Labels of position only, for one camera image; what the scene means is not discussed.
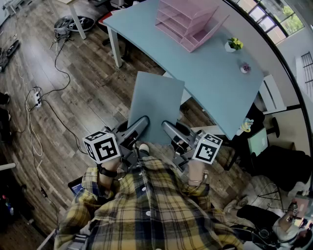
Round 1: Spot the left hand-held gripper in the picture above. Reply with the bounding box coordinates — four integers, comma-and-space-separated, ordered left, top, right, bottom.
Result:
82, 115, 150, 169

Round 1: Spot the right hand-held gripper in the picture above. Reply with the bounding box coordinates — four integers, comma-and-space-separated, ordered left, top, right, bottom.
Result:
161, 121, 223, 173

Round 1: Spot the grey-blue folder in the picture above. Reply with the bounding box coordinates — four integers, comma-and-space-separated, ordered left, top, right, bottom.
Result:
127, 71, 185, 146

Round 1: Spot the pink mesh letter tray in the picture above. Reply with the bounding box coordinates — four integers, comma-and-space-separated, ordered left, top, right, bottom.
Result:
155, 0, 230, 53

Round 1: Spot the person's left forearm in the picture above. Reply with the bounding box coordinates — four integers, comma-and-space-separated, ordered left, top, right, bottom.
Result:
97, 158, 122, 196

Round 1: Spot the person's right forearm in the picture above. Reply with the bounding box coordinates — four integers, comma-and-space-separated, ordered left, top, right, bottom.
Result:
187, 161, 209, 187

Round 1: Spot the black wristwatch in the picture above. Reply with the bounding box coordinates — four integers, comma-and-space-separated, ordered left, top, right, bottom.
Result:
98, 166, 118, 178

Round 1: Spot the pastel toy figure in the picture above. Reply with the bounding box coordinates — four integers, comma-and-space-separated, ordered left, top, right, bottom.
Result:
241, 117, 254, 134

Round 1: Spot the monitor with green screen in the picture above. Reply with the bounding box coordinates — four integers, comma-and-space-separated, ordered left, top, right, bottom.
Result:
247, 127, 269, 157

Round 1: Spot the smartphone with lit screen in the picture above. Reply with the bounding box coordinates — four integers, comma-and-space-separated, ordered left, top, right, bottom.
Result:
67, 176, 85, 197

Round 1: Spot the white table leg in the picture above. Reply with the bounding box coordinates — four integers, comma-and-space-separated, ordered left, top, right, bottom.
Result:
107, 25, 123, 68
69, 2, 87, 41

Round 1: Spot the yellow plaid shirt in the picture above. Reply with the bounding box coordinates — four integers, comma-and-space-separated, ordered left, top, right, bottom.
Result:
53, 156, 245, 250

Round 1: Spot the black armrest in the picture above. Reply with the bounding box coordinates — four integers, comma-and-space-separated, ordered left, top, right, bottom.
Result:
265, 117, 281, 139

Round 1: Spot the white power strip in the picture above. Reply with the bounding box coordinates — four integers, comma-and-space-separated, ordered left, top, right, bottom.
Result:
33, 89, 43, 108

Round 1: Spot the white drawer cabinet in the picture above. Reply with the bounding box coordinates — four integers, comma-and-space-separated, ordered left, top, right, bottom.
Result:
258, 74, 287, 113

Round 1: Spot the yellow flower potted plant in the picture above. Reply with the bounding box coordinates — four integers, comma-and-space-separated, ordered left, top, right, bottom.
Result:
224, 37, 244, 53

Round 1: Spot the black draped jacket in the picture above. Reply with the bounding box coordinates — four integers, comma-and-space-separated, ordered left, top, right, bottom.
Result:
250, 145, 313, 193

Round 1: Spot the red cabinet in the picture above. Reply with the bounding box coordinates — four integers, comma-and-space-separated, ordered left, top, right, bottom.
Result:
97, 11, 114, 27

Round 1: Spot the black round device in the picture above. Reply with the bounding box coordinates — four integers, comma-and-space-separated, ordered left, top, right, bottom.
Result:
53, 15, 96, 35

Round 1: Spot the black power strip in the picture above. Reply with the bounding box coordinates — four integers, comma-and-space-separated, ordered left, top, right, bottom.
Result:
0, 40, 21, 73

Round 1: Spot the black framed window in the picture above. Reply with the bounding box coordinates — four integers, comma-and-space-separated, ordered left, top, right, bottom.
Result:
233, 0, 306, 45

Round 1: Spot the long black cable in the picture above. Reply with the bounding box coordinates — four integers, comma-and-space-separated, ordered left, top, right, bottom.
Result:
40, 36, 87, 155

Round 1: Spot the white cable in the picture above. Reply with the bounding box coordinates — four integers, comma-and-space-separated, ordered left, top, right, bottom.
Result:
24, 87, 44, 157

